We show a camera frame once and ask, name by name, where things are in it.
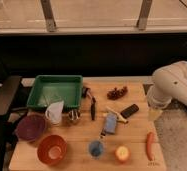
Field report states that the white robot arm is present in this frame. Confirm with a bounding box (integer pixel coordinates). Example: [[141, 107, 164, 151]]
[[146, 61, 187, 110]]

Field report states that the orange bowl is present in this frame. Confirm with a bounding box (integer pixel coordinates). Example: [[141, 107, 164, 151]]
[[37, 135, 67, 166]]

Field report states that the purple bowl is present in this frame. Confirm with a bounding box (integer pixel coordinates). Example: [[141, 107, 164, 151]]
[[15, 114, 47, 141]]

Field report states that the black remote control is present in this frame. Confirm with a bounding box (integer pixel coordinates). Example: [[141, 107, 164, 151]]
[[120, 104, 139, 119]]

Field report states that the orange carrot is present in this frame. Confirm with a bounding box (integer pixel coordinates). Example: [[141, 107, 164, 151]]
[[146, 132, 154, 161]]

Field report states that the wooden cutting board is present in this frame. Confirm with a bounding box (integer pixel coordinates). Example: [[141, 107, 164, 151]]
[[9, 81, 167, 171]]

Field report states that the blue sponge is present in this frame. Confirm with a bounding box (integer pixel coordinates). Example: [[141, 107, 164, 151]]
[[104, 113, 117, 134]]

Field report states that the bunch of dark grapes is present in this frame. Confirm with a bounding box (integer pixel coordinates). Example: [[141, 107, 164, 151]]
[[107, 86, 128, 100]]

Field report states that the yellow banana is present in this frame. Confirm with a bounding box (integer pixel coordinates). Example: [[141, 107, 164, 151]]
[[102, 106, 128, 124]]

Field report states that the red yellow apple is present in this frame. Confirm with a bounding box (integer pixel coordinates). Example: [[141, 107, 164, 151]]
[[115, 146, 130, 163]]

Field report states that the blue cup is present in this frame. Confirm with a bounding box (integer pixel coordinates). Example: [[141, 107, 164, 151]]
[[88, 140, 104, 158]]

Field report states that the small metal cup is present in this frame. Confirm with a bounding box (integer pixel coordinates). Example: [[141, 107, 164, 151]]
[[68, 109, 80, 124]]

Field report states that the green plastic tray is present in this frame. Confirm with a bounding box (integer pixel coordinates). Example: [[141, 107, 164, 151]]
[[27, 75, 83, 110]]

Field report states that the white measuring cup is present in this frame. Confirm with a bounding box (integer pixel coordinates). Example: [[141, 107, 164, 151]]
[[45, 101, 64, 125]]

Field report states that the black chair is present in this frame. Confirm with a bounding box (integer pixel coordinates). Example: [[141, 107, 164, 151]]
[[0, 76, 22, 171]]

